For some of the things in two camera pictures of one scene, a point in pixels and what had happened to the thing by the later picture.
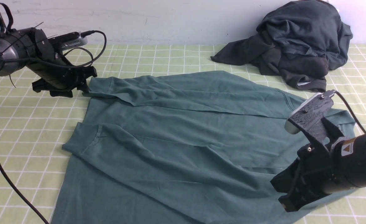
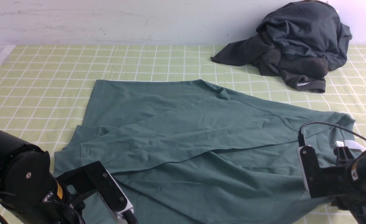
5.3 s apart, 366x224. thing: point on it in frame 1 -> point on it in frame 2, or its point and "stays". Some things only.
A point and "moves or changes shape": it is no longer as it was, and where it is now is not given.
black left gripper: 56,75 -> 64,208
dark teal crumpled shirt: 312,26 stays
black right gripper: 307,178 -> 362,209
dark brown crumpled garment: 308,71 stays
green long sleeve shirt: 194,147 moves or changes shape
